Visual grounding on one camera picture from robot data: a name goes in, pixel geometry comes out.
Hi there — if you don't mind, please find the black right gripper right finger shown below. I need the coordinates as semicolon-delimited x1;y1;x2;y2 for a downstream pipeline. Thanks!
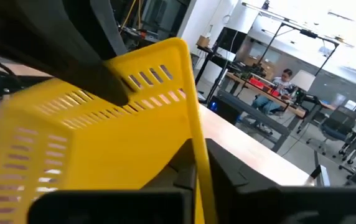
205;138;356;224

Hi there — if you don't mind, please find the dark office chair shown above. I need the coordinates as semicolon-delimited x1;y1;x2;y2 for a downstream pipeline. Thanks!
305;105;356;156

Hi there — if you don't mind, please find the yellow extension cable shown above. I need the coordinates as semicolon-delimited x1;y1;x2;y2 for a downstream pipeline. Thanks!
120;0;143;35

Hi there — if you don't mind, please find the dark grey bench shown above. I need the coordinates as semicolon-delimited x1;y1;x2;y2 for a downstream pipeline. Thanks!
210;90;293;153

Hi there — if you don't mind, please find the black computer monitor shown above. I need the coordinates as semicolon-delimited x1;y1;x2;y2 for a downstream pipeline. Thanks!
215;26;248;63

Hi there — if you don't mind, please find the black tubular stand frame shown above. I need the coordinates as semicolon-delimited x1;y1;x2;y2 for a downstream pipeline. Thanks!
257;20;340;78

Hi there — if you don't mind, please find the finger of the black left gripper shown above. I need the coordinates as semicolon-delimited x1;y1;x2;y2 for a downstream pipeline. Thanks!
0;0;129;106
64;0;128;60

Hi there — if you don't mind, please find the person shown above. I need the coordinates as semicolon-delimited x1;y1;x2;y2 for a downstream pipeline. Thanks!
252;68;300;116

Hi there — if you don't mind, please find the small cardboard box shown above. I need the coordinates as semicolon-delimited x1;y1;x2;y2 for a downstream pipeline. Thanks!
195;34;212;49

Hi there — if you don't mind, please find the red box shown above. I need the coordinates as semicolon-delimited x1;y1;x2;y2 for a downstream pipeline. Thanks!
248;77;280;97

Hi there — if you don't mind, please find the wooden office desk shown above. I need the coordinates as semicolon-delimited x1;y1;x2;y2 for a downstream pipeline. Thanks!
226;72;308;119

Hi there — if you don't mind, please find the yellow slotted plastic basket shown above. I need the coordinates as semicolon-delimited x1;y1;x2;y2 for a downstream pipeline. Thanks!
0;37;219;224

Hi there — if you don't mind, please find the white lampshade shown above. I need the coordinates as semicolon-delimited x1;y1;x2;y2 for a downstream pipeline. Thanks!
289;70;317;93

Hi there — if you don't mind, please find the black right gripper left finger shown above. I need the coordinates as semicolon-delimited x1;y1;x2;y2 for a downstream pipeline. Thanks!
28;139;197;224

